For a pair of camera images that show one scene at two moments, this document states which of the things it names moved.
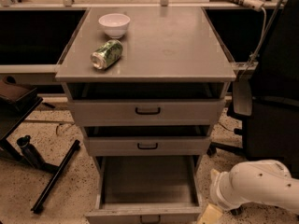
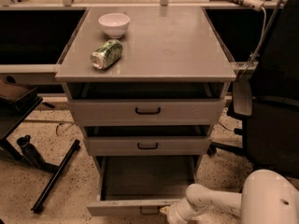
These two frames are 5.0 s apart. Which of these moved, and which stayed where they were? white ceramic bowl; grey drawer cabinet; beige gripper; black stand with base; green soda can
Moved: beige gripper
Stayed: green soda can; black stand with base; white ceramic bowl; grey drawer cabinet
